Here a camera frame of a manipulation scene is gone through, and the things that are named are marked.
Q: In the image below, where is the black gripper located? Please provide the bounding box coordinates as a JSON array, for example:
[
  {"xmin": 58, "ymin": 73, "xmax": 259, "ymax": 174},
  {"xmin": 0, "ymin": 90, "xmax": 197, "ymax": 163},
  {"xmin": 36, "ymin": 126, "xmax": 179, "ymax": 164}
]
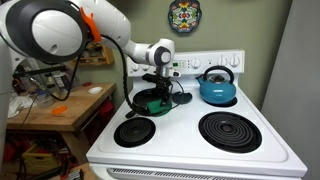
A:
[{"xmin": 142, "ymin": 74, "xmax": 171, "ymax": 107}]

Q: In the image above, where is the wooden side table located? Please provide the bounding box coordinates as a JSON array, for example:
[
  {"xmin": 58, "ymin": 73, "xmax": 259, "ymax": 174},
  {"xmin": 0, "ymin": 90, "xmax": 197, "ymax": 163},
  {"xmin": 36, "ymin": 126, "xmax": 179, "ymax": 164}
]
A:
[{"xmin": 7, "ymin": 83, "xmax": 116, "ymax": 164}]

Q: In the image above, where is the white electric stove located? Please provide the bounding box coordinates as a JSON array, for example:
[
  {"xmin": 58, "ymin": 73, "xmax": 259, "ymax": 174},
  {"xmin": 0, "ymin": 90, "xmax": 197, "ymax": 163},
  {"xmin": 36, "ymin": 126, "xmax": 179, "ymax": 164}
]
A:
[{"xmin": 87, "ymin": 50, "xmax": 307, "ymax": 180}]

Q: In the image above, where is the colourful decorative wall plate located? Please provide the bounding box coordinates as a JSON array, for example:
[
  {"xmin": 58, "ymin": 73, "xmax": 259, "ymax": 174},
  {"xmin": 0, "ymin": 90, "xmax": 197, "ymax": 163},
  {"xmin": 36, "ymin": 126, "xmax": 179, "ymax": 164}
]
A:
[{"xmin": 168, "ymin": 0, "xmax": 202, "ymax": 33}]

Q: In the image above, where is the white labelled jar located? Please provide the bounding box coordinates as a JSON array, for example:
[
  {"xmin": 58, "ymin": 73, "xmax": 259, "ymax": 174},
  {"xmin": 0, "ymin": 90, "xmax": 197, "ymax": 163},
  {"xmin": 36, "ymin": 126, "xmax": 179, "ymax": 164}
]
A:
[{"xmin": 54, "ymin": 73, "xmax": 69, "ymax": 92}]

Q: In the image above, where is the coil burner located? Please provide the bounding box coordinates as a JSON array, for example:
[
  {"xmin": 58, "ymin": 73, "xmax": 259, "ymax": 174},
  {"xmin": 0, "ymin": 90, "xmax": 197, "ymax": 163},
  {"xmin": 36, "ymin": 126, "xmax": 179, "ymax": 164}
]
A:
[
  {"xmin": 114, "ymin": 117, "xmax": 156, "ymax": 148},
  {"xmin": 198, "ymin": 112, "xmax": 262, "ymax": 153}
]

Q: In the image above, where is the lower wooden spice rack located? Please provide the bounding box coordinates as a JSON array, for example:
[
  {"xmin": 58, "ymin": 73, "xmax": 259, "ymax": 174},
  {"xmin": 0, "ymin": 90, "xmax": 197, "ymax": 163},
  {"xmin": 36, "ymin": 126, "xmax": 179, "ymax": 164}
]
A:
[{"xmin": 79, "ymin": 43, "xmax": 114, "ymax": 65}]

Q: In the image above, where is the clear plastic container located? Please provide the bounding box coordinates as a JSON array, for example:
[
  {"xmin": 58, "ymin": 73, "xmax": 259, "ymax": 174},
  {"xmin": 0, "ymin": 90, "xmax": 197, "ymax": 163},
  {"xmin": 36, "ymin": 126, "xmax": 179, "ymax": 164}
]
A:
[{"xmin": 36, "ymin": 91, "xmax": 54, "ymax": 109}]

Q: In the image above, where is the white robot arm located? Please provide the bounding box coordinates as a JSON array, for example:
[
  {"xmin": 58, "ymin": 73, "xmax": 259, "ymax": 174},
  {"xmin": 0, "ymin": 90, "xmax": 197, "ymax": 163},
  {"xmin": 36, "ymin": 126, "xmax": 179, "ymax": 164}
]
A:
[{"xmin": 0, "ymin": 0, "xmax": 175, "ymax": 134}]

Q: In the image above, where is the left front coil burner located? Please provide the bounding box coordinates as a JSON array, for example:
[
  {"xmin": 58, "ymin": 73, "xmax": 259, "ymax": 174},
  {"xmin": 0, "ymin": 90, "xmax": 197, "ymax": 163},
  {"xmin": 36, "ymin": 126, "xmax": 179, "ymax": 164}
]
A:
[{"xmin": 114, "ymin": 117, "xmax": 156, "ymax": 148}]

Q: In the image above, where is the right front coil burner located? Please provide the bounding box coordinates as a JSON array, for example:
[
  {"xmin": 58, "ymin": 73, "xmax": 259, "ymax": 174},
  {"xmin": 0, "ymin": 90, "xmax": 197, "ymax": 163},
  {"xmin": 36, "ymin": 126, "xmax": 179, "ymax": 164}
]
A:
[{"xmin": 198, "ymin": 112, "xmax": 262, "ymax": 153}]

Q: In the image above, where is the orange plastic lid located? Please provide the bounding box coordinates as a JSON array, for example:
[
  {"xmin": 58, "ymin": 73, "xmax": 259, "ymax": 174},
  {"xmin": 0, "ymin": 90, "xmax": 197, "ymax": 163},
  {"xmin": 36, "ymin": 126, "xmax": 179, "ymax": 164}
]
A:
[{"xmin": 51, "ymin": 105, "xmax": 68, "ymax": 116}]

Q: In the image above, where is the blue kettle black handle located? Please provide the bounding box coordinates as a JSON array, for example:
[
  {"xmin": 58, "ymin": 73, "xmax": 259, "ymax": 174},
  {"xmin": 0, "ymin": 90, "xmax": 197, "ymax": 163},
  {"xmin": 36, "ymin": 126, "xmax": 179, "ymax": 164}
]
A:
[{"xmin": 196, "ymin": 66, "xmax": 236, "ymax": 104}]

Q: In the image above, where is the white crumpled cloth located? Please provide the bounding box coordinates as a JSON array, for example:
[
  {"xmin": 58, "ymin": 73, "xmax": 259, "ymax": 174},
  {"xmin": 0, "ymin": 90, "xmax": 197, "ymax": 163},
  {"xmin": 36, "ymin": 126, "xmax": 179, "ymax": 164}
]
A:
[{"xmin": 8, "ymin": 96, "xmax": 32, "ymax": 118}]

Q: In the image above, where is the small white dish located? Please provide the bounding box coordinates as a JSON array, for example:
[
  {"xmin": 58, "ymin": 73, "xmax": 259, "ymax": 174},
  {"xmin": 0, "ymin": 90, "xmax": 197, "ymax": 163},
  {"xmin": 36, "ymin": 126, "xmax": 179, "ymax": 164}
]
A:
[{"xmin": 88, "ymin": 87, "xmax": 103, "ymax": 95}]

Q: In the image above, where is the yellow plastic crate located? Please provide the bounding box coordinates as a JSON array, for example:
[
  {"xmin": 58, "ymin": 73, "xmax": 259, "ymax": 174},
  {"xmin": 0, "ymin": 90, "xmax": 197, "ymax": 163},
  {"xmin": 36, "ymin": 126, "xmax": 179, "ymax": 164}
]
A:
[{"xmin": 22, "ymin": 145, "xmax": 60, "ymax": 174}]

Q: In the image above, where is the dark teal spoon rest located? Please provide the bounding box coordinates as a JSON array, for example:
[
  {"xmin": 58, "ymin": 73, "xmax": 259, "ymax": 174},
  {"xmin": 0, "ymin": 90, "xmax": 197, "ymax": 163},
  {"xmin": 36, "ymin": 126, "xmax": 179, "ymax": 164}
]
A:
[{"xmin": 172, "ymin": 92, "xmax": 192, "ymax": 104}]

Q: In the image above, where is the black frying pan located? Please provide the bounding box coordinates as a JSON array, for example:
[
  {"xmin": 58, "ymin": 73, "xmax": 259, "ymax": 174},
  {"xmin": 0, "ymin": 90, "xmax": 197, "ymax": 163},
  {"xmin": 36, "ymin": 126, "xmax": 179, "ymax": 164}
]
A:
[{"xmin": 125, "ymin": 90, "xmax": 151, "ymax": 118}]

